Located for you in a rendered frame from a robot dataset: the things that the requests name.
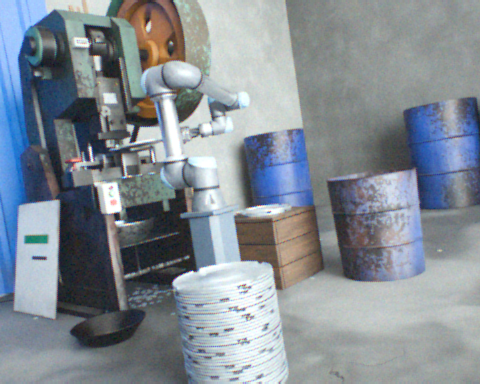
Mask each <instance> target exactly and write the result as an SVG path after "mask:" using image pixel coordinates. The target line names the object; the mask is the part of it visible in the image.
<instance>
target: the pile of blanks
mask: <svg viewBox="0 0 480 384"><path fill-rule="evenodd" d="M173 289H174V296H175V299H176V308H177V312H178V322H179V329H180V334H181V337H182V346H183V350H182V351H183V355H184V360H185V366H186V373H187V377H188V380H189V381H188V382H189V384H284V383H285V382H286V381H287V377H288V366H287V359H286V353H285V350H284V343H283V337H282V327H281V323H282V322H281V318H280V317H279V311H278V300H277V294H276V293H277V292H276V289H275V284H274V272H273V269H272V270H271V273H269V274H268V275H267V276H265V277H263V278H260V279H259V280H255V281H254V280H253V282H250V283H248V284H242V285H239V286H236V287H232V288H224V289H219V290H213V291H204V292H186V291H181V290H178V289H176V288H173Z"/></svg>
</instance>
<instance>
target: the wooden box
mask: <svg viewBox="0 0 480 384"><path fill-rule="evenodd" d="M314 208H315V205H305V206H295V207H291V210H289V211H287V212H281V213H278V214H274V215H265V216H260V217H252V218H238V217H237V215H234V219H235V229H236V234H237V240H238V249H239V255H240V259H241V262H257V263H260V264H263V263H262V262H266V263H268V264H270V265H271V266H272V269H273V272H274V284H275V289H278V290H284V289H285V288H289V287H290V286H292V285H293V284H296V283H298V282H300V281H303V280H304V279H306V278H307V277H311V276H312V275H314V274H317V273H318V272H320V271H322V270H324V269H325V268H324V263H323V257H322V252H321V250H320V249H321V241H320V236H319V231H318V230H317V229H318V226H317V215H316V209H314Z"/></svg>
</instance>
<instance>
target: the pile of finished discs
mask: <svg viewBox="0 0 480 384"><path fill-rule="evenodd" d="M289 210H291V206H290V204H282V205H278V204H270V205H264V206H260V207H255V208H247V209H245V211H242V210H241V211H238V212H236V215H237V217H238V218H252V217H260V216H265V215H274V214H278V213H281V212H287V211H289Z"/></svg>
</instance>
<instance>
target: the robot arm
mask: <svg viewBox="0 0 480 384"><path fill-rule="evenodd" d="M141 85H142V88H143V91H145V94H146V95H148V96H150V99H151V101H152V102H154V104H155V108H156V112H157V116H158V121H159V127H160V131H161V135H162V140H161V142H162V143H163V146H164V150H165V154H166V158H165V160H164V161H163V163H164V166H163V168H162V169H161V170H162V171H161V179H162V181H163V183H164V185H165V186H166V187H168V188H170V189H172V190H181V189H184V188H189V187H192V189H193V200H192V212H207V211H212V210H217V209H220V208H226V207H227V203H226V201H225V200H224V196H223V194H222V193H221V191H220V184H219V180H218V174H217V165H216V161H215V158H213V157H208V156H207V157H192V158H189V156H188V155H187V154H185V153H184V145H183V144H186V142H190V141H191V140H192V139H193V138H195V137H197V136H199V135H200V136H201V138H204V137H205V138H206V137H208V136H209V138H210V136H216V135H219V134H223V133H228V132H231V131H232V130H233V125H232V122H231V118H230V117H227V116H226V113H225V112H228V111H235V110H238V109H242V108H244V107H248V106H249V96H248V94H247V93H245V92H242V93H241V92H240V93H236V92H235V91H233V90H231V89H229V88H227V87H226V86H224V85H222V84H220V83H219V82H217V81H215V80H213V79H212V78H209V77H208V76H206V75H205V74H203V73H202V70H200V69H198V68H197V67H195V66H192V65H190V64H188V63H185V62H178V61H172V62H171V61H168V62H167V63H165V64H162V65H158V66H155V67H152V68H150V69H147V70H146V71H145V72H144V73H143V74H142V79H141ZM178 88H188V89H191V90H195V89H196V90H198V91H199V92H202V93H204V94H206V95H207V96H209V97H208V98H207V100H208V104H209V105H208V106H209V111H210V115H211V118H212V121H210V122H202V124H198V126H199V127H196V128H193V129H189V126H184V127H182V126H181V127H180V125H179V122H178V118H177V110H176V106H175V103H174V99H175V98H176V89H178Z"/></svg>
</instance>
